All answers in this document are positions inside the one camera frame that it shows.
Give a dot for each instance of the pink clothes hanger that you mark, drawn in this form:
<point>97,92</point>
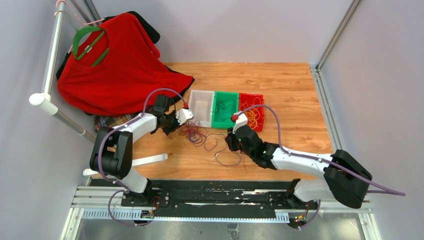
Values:
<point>64,7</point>

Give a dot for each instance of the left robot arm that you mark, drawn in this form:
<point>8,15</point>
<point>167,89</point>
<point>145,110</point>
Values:
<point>113,148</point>

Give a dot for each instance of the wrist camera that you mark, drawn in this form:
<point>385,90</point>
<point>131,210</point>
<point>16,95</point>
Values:
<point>239,119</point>
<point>183,115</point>

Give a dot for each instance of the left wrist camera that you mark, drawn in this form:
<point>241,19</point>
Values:
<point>183,115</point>

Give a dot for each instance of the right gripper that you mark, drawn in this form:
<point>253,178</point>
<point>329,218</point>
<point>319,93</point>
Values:
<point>230,138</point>

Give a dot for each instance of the white plastic bin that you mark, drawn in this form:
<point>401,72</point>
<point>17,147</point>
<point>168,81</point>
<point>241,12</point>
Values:
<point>201,103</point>

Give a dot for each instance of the aluminium frame rail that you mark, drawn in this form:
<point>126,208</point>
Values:
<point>318,77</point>

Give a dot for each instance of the green plastic bin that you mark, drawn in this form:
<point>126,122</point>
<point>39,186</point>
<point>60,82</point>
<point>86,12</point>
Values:
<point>224,106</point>

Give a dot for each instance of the red t-shirt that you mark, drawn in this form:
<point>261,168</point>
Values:
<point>99,73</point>

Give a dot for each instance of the red plastic bin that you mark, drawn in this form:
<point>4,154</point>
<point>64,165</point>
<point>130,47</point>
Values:
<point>255,115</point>

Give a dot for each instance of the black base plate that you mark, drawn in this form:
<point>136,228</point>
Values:
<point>219,199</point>

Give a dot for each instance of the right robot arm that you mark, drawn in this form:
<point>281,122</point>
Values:
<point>339,176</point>

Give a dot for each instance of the plaid shirt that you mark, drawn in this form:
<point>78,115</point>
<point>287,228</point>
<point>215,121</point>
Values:
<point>111,121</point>

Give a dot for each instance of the white clothes rack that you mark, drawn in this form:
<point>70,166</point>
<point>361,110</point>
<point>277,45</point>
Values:
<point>64,113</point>

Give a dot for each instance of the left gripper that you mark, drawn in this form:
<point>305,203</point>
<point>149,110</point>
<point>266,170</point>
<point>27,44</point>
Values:
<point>168,131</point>

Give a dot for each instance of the green clothes hanger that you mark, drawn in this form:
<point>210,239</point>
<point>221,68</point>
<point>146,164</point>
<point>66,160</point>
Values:
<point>96,43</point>

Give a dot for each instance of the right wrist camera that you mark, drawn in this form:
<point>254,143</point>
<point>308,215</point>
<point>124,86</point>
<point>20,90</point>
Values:
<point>239,119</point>

